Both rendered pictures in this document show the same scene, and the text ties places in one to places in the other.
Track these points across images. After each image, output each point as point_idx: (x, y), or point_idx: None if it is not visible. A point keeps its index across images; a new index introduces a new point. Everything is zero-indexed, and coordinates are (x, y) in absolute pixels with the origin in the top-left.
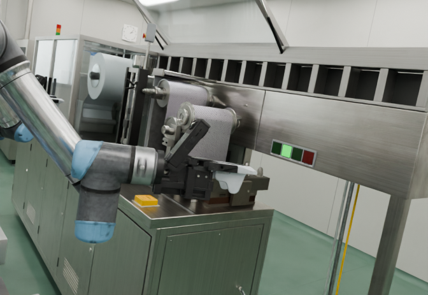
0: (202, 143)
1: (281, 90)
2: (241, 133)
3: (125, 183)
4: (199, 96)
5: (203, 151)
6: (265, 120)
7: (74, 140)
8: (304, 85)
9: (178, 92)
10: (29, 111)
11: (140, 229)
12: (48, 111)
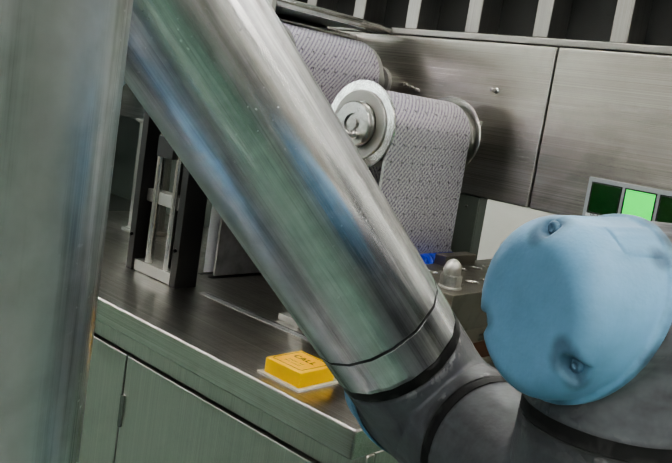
0: (406, 194)
1: (609, 44)
2: (481, 164)
3: (198, 319)
4: (363, 68)
5: (408, 218)
6: (563, 126)
7: (387, 214)
8: (670, 32)
9: (315, 58)
10: (236, 90)
11: (296, 455)
12: (302, 87)
